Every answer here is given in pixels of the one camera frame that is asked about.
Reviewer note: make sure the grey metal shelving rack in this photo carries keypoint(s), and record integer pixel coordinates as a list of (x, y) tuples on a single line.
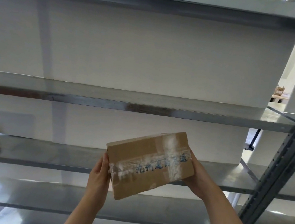
[(137, 106)]

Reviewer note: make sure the cardboard parcel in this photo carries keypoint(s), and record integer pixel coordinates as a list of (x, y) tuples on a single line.
[(142, 176)]

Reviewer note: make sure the person's left hand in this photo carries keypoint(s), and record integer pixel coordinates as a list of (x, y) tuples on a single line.
[(97, 187)]

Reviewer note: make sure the small cardboard box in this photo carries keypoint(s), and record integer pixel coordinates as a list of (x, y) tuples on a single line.
[(279, 91)]

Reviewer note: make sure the wooden table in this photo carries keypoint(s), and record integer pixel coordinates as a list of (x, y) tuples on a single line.
[(280, 98)]

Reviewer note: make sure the person's right hand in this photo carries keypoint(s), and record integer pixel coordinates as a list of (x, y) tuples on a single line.
[(203, 183)]

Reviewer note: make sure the person's left forearm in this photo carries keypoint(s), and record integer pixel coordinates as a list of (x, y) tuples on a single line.
[(79, 222)]

